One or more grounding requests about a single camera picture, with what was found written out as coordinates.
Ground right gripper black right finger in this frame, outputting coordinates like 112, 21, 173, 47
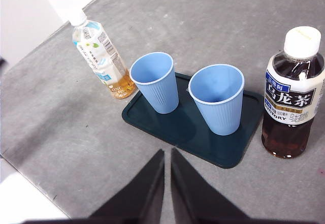
170, 147, 251, 219

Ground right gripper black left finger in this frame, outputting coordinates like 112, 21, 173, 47
88, 149, 165, 219

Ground dark oolong tea bottle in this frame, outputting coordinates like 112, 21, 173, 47
261, 25, 325, 159

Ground pale jasmine oolong tea bottle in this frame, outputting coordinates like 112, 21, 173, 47
72, 10, 138, 100

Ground blue ribbed cup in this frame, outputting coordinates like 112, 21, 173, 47
188, 63, 245, 136
129, 51, 180, 115

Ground dark blue tray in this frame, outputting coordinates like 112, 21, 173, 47
121, 72, 265, 169

